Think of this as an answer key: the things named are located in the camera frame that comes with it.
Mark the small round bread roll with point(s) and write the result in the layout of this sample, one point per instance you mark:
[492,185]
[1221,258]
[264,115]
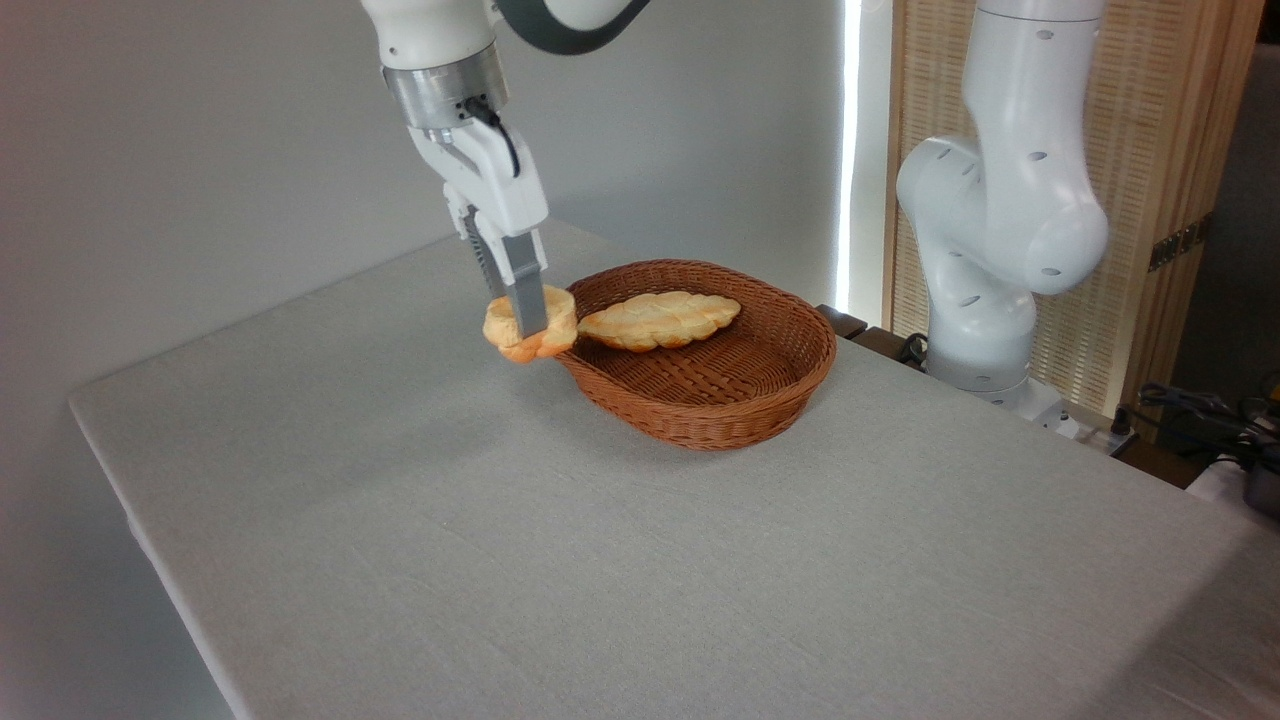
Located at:
[560,322]

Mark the long braided bread loaf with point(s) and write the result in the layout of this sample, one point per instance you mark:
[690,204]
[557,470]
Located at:
[660,320]

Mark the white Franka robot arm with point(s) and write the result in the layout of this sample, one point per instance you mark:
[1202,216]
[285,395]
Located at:
[430,30]

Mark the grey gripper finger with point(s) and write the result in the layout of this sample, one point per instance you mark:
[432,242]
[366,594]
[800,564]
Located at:
[485,255]
[525,290]

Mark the grey tablecloth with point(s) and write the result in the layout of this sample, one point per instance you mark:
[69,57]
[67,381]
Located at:
[600,570]

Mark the brown wicker basket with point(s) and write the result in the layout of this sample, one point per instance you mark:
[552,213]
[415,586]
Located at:
[730,390]

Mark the wooden slatted screen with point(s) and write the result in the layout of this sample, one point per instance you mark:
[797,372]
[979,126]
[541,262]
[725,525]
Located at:
[1160,100]

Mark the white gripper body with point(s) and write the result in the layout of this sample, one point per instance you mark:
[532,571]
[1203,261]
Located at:
[500,180]

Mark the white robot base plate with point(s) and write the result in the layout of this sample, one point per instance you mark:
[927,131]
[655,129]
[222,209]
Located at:
[1045,408]

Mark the dark wooden side table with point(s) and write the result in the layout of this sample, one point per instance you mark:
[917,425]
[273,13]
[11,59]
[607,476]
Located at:
[850,325]

